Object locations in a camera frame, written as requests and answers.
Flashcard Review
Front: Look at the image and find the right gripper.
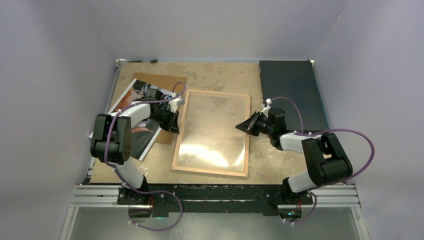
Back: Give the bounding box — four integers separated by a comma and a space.
235, 111, 274, 137

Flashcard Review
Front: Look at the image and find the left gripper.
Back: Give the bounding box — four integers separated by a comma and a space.
149, 107, 180, 135

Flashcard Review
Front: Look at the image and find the printed photo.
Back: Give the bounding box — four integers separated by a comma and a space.
90, 79, 175, 160

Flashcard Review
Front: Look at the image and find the brown backing board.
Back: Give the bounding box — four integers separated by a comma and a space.
133, 72, 187, 145

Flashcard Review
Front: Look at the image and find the clear acrylic sheet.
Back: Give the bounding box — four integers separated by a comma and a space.
176, 93, 249, 173

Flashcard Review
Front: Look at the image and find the picture frame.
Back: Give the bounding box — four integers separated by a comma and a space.
170, 88, 252, 178

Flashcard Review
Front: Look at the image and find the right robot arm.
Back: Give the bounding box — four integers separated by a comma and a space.
235, 107, 353, 204

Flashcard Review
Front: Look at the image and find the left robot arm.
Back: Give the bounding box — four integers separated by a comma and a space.
90, 89, 184, 205

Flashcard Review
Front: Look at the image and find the black foam mat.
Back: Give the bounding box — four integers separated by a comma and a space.
259, 59, 329, 132

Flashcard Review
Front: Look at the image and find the black mounting plate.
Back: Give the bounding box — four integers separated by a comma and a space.
117, 183, 313, 217

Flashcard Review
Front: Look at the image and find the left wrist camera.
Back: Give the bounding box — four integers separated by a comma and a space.
167, 93, 185, 113

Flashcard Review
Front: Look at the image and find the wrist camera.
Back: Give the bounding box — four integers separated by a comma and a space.
167, 93, 185, 113
261, 98, 272, 118

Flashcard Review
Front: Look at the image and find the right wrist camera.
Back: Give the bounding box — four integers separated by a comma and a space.
261, 98, 272, 118

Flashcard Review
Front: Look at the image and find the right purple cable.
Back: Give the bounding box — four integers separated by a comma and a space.
264, 96, 377, 226

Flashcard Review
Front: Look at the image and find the purple cable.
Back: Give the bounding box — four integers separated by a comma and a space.
264, 96, 377, 226
103, 82, 184, 232

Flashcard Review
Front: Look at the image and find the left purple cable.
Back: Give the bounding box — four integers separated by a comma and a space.
103, 82, 184, 232

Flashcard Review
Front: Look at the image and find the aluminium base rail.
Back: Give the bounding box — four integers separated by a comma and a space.
70, 184, 361, 208

